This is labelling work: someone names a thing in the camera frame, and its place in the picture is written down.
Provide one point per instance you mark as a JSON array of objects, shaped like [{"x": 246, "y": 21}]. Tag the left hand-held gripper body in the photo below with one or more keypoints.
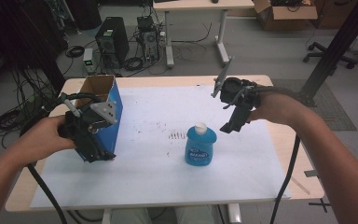
[{"x": 87, "y": 124}]

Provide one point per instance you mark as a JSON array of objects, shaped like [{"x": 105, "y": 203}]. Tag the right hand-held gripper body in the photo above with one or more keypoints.
[{"x": 239, "y": 93}]

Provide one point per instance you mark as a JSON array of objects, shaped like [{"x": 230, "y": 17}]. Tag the blue cardboard box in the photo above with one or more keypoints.
[{"x": 113, "y": 130}]

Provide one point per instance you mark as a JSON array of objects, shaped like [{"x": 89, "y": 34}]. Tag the blue bottle with white cap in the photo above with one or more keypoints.
[{"x": 199, "y": 149}]

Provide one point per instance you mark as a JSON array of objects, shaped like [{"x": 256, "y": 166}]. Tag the person's right hand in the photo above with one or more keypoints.
[{"x": 273, "y": 107}]

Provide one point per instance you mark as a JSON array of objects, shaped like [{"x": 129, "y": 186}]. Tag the person's left hand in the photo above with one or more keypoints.
[{"x": 46, "y": 137}]

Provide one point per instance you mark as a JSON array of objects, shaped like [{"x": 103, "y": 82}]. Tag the white paper sheet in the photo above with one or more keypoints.
[{"x": 155, "y": 177}]

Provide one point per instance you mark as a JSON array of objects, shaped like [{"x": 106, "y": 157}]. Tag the small white device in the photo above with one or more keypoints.
[{"x": 88, "y": 60}]

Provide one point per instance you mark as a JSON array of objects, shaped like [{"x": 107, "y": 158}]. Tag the light wooden table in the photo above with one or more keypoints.
[{"x": 298, "y": 174}]

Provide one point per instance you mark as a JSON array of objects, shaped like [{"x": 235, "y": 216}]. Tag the black computer tower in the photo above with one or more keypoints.
[{"x": 113, "y": 40}]

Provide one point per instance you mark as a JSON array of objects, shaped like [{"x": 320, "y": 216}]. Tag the brown cardboard box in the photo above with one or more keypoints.
[{"x": 289, "y": 17}]

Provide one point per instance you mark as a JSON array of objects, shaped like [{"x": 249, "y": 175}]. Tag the grey floor mat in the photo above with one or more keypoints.
[{"x": 332, "y": 112}]

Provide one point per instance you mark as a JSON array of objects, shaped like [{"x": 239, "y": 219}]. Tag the white desk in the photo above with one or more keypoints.
[{"x": 199, "y": 4}]

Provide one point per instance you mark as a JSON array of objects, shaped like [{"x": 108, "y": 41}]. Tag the black office chair base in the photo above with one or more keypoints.
[{"x": 329, "y": 56}]

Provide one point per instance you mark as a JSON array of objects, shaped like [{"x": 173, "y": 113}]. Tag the open computer case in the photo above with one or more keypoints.
[{"x": 149, "y": 40}]

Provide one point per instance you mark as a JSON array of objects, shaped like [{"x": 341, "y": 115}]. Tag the black metal stand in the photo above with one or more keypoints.
[{"x": 338, "y": 46}]

